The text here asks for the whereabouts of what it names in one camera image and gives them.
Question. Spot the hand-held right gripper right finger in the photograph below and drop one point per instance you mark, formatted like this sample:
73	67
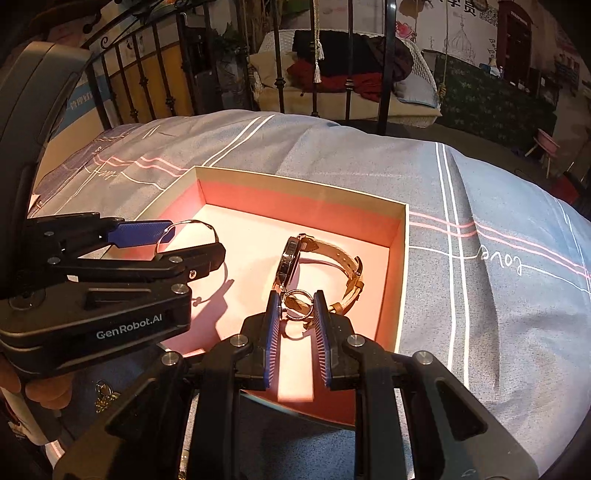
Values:
323	344

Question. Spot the gold brooch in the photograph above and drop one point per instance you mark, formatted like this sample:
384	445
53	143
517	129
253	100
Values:
107	397

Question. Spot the green patterned cloth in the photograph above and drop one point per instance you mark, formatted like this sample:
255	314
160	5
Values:
498	101

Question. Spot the grey striped blanket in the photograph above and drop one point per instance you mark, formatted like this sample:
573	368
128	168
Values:
485	323

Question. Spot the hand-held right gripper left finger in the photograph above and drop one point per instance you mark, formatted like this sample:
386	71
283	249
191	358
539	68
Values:
273	342

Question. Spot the grey cushion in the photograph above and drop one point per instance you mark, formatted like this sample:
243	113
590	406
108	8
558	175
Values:
418	90

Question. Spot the pile of dark clothes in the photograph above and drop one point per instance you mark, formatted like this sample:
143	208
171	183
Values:
364	55

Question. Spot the black iron bed frame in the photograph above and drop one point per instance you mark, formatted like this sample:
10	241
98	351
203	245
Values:
159	69

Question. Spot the white wicker sofa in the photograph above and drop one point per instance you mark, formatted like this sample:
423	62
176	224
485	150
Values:
418	60

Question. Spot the person's left hand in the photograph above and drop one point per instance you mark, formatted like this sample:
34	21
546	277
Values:
44	390

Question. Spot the painted wall mural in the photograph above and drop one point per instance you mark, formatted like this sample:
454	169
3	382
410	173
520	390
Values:
466	27

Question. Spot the pink cardboard box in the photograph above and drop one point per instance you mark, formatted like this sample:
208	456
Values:
258	230

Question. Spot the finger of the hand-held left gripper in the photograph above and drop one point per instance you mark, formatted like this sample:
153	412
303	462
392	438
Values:
203	259
138	232

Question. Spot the pink stool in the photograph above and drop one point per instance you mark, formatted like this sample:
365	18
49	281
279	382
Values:
545	141

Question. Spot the beige cushion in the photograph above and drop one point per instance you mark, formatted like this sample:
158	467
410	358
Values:
270	69

